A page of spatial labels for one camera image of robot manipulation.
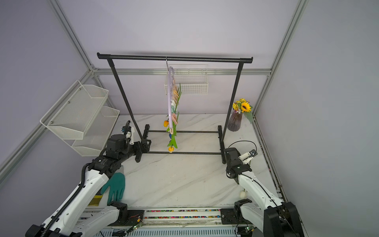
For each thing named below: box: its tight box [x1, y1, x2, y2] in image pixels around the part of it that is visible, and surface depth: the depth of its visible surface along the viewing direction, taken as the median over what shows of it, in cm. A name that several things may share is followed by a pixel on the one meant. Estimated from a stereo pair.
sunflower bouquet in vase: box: [227, 98, 254, 132], surface depth 92 cm
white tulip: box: [239, 190, 247, 199], surface depth 81 cm
